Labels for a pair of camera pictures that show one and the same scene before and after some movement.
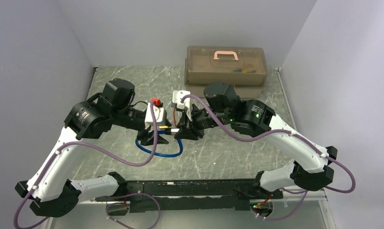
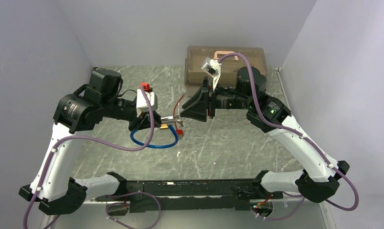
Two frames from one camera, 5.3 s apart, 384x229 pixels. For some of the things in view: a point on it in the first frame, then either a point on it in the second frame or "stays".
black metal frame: [154, 196] stays
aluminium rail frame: [310, 210] stays
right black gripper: [185, 131] -> [196, 107]
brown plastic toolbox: [243, 67] stays
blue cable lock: [161, 132] -> [165, 146]
